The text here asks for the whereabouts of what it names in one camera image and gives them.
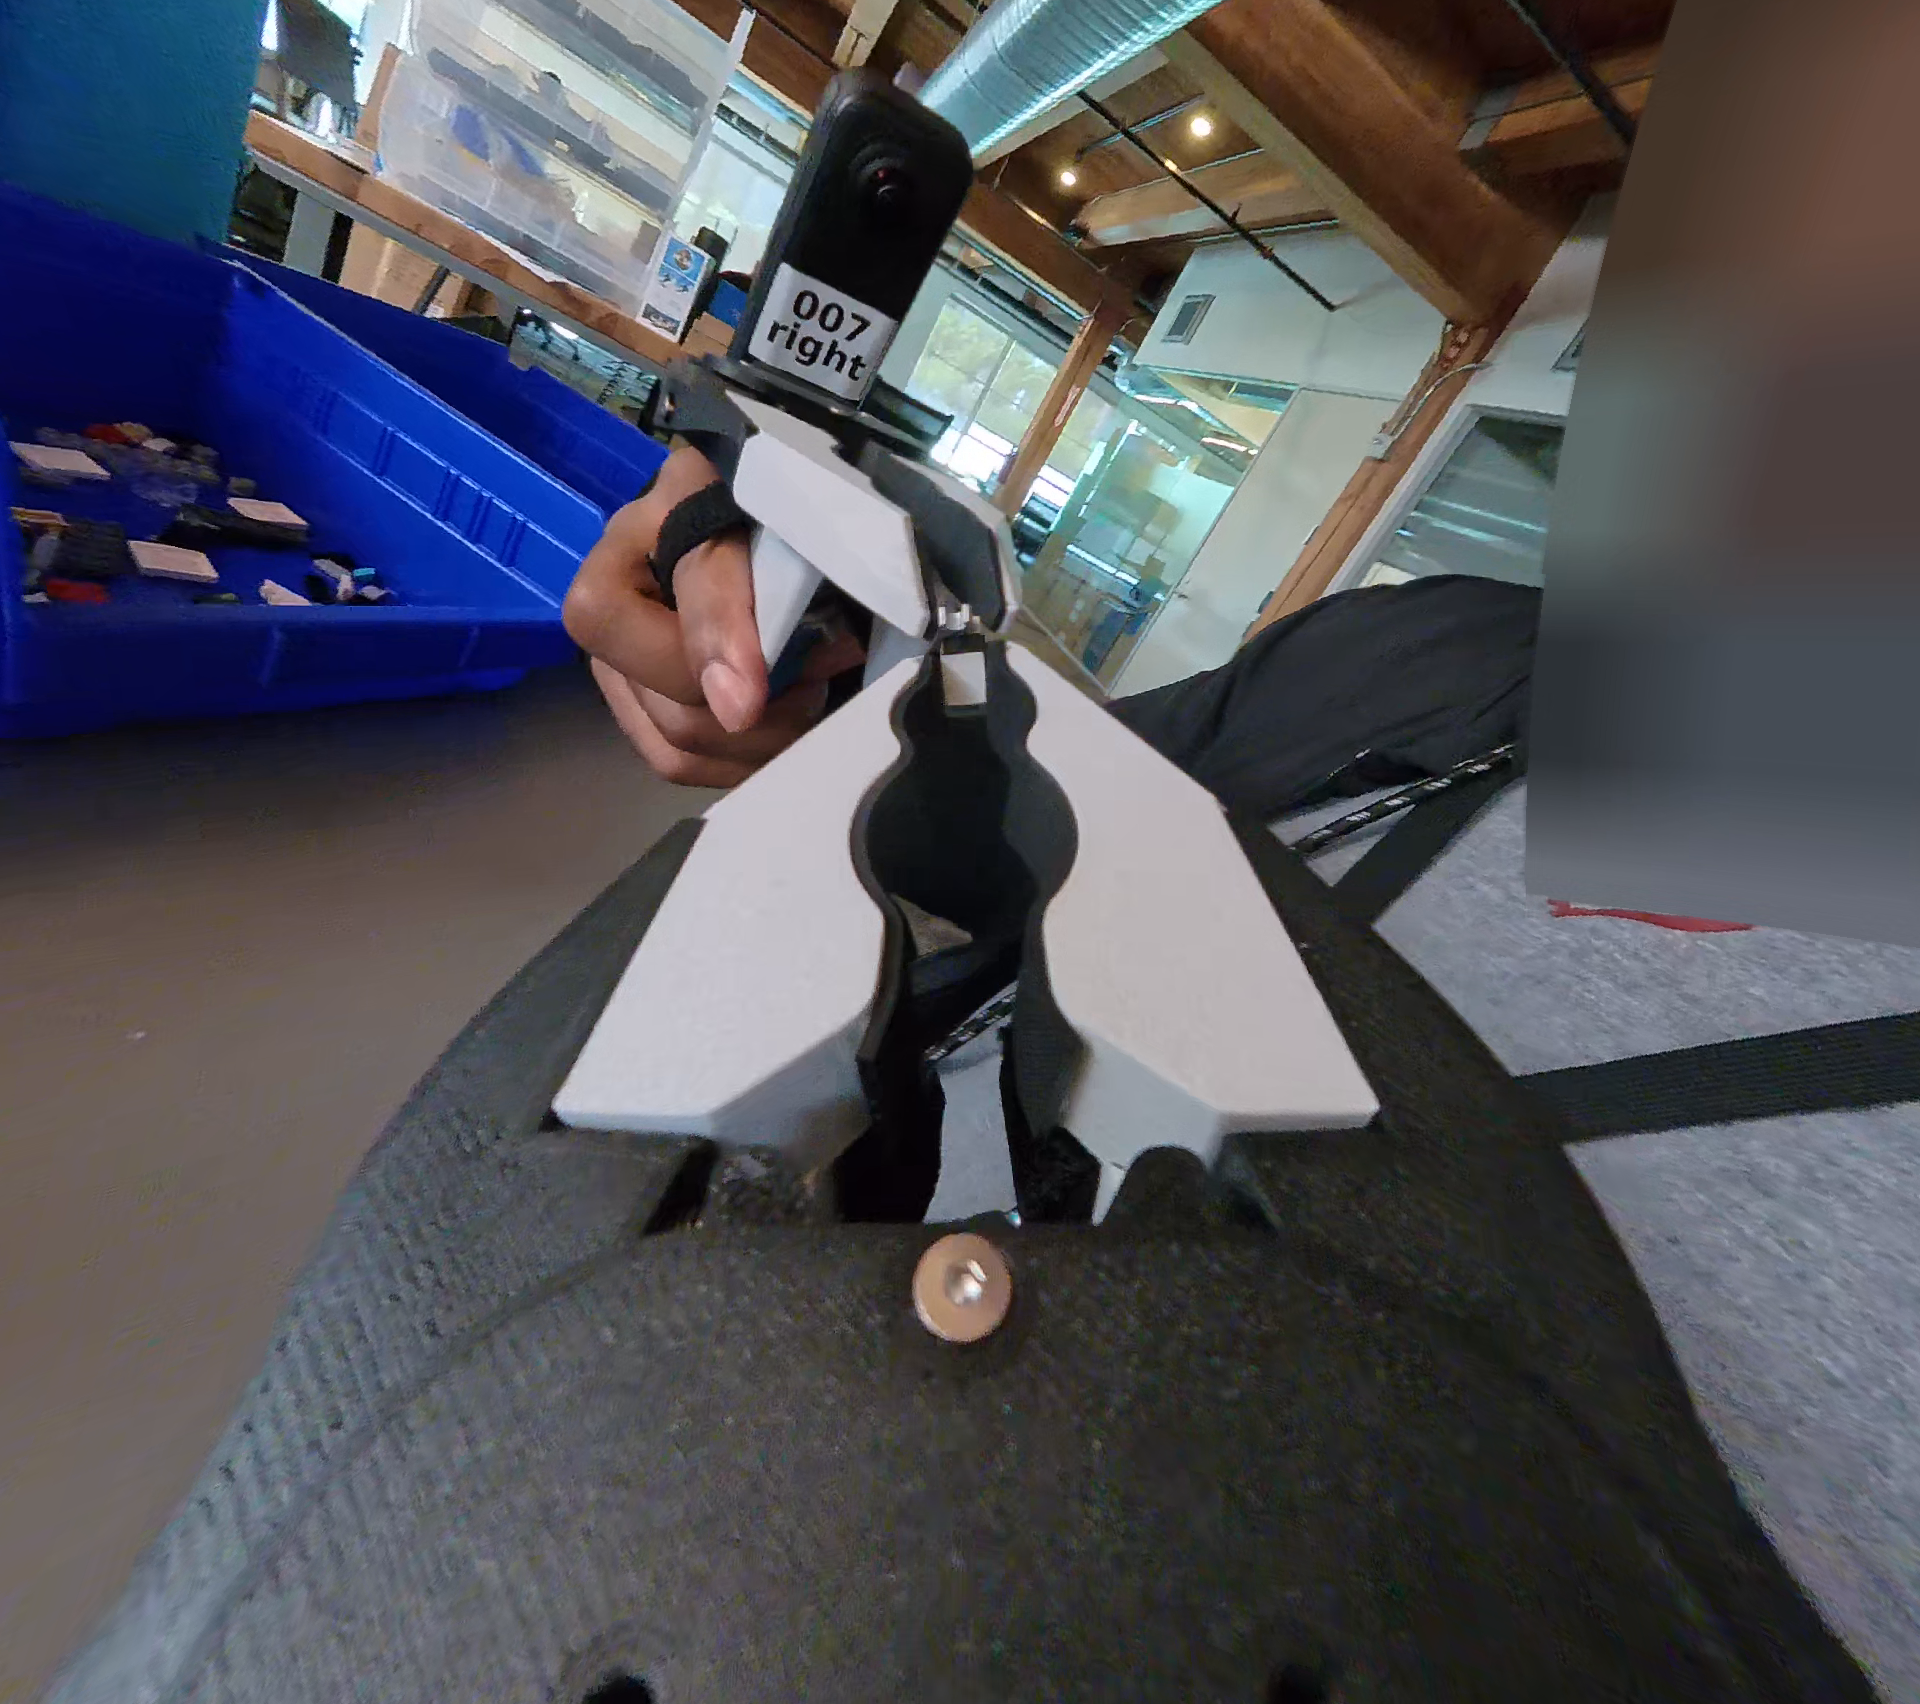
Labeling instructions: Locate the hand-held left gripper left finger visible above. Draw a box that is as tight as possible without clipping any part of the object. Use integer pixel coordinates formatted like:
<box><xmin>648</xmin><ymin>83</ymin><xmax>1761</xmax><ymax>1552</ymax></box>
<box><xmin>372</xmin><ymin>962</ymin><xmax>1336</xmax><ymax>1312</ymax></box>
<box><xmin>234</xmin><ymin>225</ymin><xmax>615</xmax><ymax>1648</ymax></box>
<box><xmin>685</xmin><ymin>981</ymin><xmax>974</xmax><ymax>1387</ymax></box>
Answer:
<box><xmin>547</xmin><ymin>653</ymin><xmax>944</xmax><ymax>1217</ymax></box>

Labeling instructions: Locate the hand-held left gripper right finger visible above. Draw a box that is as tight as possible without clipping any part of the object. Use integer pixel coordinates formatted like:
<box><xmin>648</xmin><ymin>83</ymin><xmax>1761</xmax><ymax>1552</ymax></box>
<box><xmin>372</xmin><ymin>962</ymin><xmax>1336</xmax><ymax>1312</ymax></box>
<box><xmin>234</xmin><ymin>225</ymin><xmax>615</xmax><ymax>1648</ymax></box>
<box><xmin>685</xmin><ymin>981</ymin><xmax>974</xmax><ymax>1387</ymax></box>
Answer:
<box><xmin>982</xmin><ymin>649</ymin><xmax>1381</xmax><ymax>1223</ymax></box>

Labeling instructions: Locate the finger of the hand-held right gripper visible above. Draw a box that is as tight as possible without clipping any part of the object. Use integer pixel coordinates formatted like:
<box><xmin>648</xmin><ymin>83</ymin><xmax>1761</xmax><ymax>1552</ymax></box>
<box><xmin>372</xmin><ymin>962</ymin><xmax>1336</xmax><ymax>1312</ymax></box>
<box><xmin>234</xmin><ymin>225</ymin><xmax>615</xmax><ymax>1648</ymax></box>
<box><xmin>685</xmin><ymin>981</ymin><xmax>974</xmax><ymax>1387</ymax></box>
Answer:
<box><xmin>731</xmin><ymin>425</ymin><xmax>924</xmax><ymax>641</ymax></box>
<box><xmin>875</xmin><ymin>458</ymin><xmax>1026</xmax><ymax>641</ymax></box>

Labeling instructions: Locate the person's right hand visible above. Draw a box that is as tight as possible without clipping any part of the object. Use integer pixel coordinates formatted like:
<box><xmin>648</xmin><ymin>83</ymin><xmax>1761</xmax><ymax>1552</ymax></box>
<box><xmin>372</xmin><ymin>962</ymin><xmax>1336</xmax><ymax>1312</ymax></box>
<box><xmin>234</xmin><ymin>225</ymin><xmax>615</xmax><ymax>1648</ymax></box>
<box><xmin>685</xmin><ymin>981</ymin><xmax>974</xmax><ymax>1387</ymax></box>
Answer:
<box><xmin>562</xmin><ymin>444</ymin><xmax>875</xmax><ymax>792</ymax></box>

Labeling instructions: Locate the clear plastic drawer organizer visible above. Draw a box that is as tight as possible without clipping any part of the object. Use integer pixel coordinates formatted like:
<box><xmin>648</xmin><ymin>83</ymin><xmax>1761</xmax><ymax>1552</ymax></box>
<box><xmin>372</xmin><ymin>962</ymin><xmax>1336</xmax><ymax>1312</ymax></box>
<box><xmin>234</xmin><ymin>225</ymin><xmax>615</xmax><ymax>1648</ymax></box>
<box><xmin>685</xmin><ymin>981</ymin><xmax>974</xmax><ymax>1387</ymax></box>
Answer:
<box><xmin>373</xmin><ymin>0</ymin><xmax>751</xmax><ymax>312</ymax></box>

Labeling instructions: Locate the blue plastic bin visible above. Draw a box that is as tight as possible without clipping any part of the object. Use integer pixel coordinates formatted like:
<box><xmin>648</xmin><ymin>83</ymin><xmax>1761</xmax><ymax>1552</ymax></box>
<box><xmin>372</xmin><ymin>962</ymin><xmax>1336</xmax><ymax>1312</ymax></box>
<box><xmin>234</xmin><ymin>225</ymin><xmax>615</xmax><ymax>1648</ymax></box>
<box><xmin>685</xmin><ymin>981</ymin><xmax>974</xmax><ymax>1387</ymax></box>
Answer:
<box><xmin>0</xmin><ymin>180</ymin><xmax>610</xmax><ymax>746</ymax></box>
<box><xmin>209</xmin><ymin>246</ymin><xmax>672</xmax><ymax>514</ymax></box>

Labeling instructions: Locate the person's grey sweatshirt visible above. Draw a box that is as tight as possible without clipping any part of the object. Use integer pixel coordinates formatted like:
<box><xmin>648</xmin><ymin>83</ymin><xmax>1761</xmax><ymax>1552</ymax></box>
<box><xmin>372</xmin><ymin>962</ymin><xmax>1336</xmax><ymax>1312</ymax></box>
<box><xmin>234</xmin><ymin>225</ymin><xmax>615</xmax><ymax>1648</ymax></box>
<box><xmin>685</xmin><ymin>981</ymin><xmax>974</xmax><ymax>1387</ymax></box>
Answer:
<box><xmin>900</xmin><ymin>773</ymin><xmax>1920</xmax><ymax>1704</ymax></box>

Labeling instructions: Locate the pile of toy bricks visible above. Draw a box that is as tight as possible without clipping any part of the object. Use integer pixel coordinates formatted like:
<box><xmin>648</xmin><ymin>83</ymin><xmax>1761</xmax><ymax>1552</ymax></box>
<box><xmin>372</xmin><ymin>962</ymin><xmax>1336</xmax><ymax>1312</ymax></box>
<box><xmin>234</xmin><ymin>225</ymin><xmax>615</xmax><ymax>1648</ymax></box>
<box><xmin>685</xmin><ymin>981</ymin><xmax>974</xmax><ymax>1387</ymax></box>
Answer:
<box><xmin>0</xmin><ymin>420</ymin><xmax>408</xmax><ymax>612</ymax></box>

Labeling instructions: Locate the large blue tote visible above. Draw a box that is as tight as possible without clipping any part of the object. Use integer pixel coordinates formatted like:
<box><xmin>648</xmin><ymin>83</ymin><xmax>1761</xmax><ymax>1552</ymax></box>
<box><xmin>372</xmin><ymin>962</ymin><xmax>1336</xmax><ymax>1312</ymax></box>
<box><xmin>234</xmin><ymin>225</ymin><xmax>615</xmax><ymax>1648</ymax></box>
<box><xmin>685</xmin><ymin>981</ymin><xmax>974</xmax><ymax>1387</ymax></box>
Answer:
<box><xmin>0</xmin><ymin>0</ymin><xmax>282</xmax><ymax>235</ymax></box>

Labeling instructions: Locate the black printed lanyard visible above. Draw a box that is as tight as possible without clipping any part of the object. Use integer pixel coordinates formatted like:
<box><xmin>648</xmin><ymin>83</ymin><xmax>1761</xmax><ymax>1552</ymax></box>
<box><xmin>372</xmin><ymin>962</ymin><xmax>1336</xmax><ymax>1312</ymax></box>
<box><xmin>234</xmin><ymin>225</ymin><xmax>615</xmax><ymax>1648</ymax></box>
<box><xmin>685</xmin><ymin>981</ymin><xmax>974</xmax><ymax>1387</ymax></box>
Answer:
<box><xmin>1289</xmin><ymin>756</ymin><xmax>1524</xmax><ymax>858</ymax></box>

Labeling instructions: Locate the black harness strap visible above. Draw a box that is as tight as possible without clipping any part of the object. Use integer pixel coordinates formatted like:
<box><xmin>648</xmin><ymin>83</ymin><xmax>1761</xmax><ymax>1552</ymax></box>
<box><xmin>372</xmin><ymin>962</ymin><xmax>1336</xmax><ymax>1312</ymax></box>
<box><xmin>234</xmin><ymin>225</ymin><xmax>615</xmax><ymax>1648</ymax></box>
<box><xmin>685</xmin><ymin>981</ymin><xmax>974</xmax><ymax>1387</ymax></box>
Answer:
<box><xmin>1513</xmin><ymin>1010</ymin><xmax>1920</xmax><ymax>1143</ymax></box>
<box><xmin>1325</xmin><ymin>757</ymin><xmax>1524</xmax><ymax>925</ymax></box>

